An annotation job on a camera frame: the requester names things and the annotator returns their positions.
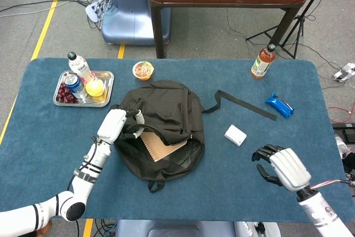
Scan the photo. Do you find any white power strip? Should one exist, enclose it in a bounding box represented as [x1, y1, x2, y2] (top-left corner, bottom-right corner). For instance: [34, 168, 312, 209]
[332, 63, 355, 83]
[84, 0, 108, 23]

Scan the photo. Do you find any amber tea bottle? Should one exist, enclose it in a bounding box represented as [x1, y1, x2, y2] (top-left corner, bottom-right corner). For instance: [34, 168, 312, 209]
[250, 43, 277, 80]

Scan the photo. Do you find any black floor device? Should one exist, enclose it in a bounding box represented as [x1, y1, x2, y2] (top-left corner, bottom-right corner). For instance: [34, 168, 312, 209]
[331, 122, 355, 138]

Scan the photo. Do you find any grey robot torso base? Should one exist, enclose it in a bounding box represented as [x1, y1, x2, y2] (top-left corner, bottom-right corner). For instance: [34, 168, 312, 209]
[115, 219, 282, 237]

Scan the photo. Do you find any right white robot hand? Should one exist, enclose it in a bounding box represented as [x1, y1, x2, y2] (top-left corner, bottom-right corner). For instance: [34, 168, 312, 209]
[251, 144, 312, 193]

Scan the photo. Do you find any clear black-capped water bottle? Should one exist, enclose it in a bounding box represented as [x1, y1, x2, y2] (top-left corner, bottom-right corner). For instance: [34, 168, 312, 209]
[67, 51, 97, 84]

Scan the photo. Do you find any silver metal tray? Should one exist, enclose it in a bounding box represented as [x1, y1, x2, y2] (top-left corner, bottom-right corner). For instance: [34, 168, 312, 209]
[52, 70, 115, 108]

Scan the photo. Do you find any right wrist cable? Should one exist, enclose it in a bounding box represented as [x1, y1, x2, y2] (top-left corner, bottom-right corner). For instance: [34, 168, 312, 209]
[310, 178, 355, 190]

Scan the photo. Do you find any small white box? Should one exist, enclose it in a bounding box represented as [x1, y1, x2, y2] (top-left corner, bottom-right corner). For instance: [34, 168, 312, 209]
[224, 124, 247, 147]

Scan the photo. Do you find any orange jelly cup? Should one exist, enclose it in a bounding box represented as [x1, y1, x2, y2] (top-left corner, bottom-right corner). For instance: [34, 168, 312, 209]
[132, 60, 155, 82]

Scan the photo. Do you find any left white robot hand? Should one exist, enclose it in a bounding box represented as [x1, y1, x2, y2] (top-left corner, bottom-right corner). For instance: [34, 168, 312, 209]
[97, 106, 146, 145]

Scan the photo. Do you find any brown spiral notebook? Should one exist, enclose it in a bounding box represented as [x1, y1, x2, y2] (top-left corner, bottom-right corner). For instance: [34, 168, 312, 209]
[140, 131, 188, 163]

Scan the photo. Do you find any blue soda can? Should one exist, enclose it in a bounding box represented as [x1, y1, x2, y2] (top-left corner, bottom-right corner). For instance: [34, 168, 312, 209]
[65, 73, 88, 99]

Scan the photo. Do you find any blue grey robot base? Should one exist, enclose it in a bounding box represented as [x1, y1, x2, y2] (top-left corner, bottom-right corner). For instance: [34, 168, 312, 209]
[101, 0, 171, 46]

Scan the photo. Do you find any black tripod stand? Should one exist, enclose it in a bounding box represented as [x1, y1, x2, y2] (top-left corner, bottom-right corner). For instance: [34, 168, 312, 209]
[245, 0, 335, 60]

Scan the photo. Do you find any yellow round fruit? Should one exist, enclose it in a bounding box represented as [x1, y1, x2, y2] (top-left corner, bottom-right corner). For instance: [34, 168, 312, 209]
[85, 79, 105, 98]

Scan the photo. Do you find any red grape bunch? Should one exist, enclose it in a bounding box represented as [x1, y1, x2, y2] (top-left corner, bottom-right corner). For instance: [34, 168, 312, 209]
[56, 82, 79, 104]

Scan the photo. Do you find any black fabric backpack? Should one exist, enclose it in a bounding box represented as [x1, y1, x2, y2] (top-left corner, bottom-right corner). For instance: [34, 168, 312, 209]
[110, 80, 277, 193]

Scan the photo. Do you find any blue carpet table mat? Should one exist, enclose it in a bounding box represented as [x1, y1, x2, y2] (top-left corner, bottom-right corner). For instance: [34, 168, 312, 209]
[0, 58, 348, 223]

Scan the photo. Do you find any blue snack packet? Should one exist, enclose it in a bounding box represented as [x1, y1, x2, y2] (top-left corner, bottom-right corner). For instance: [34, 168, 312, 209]
[265, 92, 295, 119]

